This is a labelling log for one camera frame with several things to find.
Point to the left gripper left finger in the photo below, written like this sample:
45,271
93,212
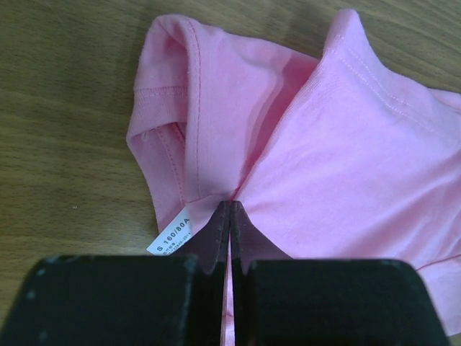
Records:
177,299

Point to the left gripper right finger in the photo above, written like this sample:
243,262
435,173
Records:
278,300

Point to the pink t shirt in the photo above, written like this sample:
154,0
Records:
331,157

